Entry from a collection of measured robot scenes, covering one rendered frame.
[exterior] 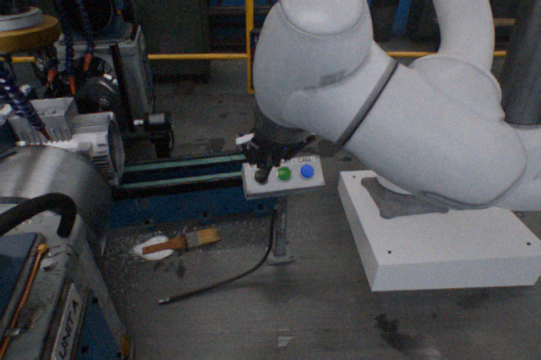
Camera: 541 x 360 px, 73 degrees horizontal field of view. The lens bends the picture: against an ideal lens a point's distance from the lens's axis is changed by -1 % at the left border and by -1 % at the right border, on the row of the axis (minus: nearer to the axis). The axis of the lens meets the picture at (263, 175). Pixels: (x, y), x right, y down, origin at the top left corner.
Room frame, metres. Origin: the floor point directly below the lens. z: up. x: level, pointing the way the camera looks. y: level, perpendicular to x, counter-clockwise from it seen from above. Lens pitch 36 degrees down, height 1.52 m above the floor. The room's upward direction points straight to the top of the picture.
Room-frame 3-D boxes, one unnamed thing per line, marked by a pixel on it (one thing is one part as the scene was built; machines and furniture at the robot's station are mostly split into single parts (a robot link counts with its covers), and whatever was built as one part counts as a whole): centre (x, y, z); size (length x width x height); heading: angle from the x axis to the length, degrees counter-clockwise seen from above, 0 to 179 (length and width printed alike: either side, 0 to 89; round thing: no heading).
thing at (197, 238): (0.69, 0.22, 0.80); 0.21 x 0.05 x 0.01; 109
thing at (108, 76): (1.13, 0.55, 1.04); 0.41 x 0.25 x 0.25; 11
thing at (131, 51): (1.39, 0.60, 0.99); 0.35 x 0.31 x 0.37; 11
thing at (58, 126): (0.80, 0.53, 1.11); 0.12 x 0.11 x 0.07; 100
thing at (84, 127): (0.80, 0.49, 1.01); 0.20 x 0.19 x 0.19; 100
